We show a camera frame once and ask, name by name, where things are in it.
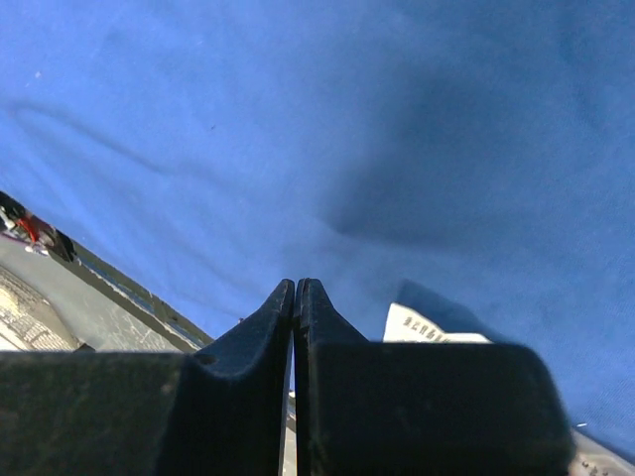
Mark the white packet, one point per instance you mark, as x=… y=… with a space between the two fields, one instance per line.
x=406 y=325

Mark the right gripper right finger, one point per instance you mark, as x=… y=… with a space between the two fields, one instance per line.
x=376 y=408

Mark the blue surgical drape cloth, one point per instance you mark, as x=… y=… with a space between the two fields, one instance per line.
x=479 y=152

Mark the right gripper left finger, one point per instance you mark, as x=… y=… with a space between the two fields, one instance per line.
x=218 y=411

